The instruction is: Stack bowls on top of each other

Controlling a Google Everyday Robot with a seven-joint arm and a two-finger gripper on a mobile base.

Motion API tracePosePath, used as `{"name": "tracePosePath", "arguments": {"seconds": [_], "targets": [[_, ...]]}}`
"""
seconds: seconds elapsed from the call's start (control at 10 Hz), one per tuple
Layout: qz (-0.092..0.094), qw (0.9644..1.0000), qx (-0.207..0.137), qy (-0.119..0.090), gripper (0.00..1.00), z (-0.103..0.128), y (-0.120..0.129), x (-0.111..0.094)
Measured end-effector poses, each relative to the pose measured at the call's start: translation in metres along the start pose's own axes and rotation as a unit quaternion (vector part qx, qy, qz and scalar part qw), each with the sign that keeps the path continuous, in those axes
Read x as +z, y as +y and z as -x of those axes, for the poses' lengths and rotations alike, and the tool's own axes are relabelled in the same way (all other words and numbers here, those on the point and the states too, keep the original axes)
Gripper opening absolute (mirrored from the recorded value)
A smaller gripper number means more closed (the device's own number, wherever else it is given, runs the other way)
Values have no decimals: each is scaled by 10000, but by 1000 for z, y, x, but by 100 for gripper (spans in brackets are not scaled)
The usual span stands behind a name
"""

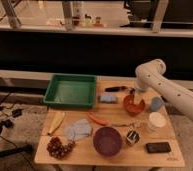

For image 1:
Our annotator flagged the orange bowl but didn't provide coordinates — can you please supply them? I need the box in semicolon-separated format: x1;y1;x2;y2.
123;94;145;115

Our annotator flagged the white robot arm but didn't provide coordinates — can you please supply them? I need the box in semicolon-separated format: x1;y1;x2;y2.
135;59;193;121

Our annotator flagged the blue cup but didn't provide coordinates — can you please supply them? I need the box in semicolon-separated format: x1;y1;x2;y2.
150;97;164;112

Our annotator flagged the white cup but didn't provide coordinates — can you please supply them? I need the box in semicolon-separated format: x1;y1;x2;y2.
146;112;166;133

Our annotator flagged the small metal can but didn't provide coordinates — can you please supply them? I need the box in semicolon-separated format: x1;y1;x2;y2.
126;130;140;146

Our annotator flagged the orange carrot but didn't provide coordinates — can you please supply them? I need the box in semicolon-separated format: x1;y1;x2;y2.
87;113;108;126

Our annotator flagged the black smartphone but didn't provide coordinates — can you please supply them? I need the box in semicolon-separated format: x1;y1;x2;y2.
146;142;171;153

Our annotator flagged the purple bowl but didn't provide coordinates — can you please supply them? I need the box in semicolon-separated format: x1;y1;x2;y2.
93;127;123;157

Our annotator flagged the green plastic tray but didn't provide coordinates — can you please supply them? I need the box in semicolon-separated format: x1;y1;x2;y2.
43;74;97;109

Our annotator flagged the light blue cloth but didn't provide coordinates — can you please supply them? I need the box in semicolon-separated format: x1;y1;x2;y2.
64;119;92;141

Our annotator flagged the yellow banana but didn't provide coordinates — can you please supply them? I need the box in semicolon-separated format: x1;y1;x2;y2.
48;112;65;135

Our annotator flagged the bunch of dark grapes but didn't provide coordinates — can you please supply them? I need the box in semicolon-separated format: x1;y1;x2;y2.
47;137;76;160

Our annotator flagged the black handled tool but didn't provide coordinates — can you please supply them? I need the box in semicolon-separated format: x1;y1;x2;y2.
105;86;135;94

